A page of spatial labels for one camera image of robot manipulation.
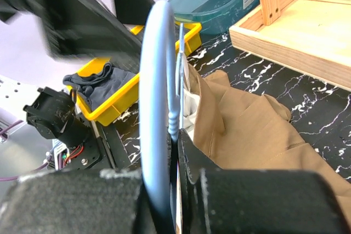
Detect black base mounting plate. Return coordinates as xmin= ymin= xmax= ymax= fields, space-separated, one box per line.
xmin=63 ymin=122 xmax=131 ymax=171

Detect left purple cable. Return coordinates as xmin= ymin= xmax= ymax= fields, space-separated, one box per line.
xmin=0 ymin=118 xmax=52 ymax=182

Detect teal plastic basket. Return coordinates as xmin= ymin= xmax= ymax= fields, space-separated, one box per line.
xmin=168 ymin=0 xmax=261 ymax=35

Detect dark grey garments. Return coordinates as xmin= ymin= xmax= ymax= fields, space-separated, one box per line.
xmin=63 ymin=62 xmax=135 ymax=111

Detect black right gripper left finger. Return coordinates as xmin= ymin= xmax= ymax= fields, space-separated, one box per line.
xmin=1 ymin=169 xmax=148 ymax=233

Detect wooden clothes rack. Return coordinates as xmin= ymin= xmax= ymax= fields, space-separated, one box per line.
xmin=229 ymin=0 xmax=350 ymax=90

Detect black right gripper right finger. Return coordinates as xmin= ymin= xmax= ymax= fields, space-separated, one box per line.
xmin=178 ymin=129 xmax=350 ymax=233

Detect tan garment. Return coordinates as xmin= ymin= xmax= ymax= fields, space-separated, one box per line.
xmin=184 ymin=65 xmax=350 ymax=225

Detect blue wire hanger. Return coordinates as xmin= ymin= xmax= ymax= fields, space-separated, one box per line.
xmin=139 ymin=1 xmax=185 ymax=233

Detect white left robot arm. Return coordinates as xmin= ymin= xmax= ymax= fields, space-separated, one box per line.
xmin=1 ymin=0 xmax=154 ymax=152

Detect black marble pattern mat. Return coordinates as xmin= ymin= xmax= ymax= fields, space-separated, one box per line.
xmin=109 ymin=0 xmax=351 ymax=185

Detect yellow plastic bin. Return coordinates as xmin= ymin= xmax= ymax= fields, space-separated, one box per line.
xmin=76 ymin=23 xmax=202 ymax=126

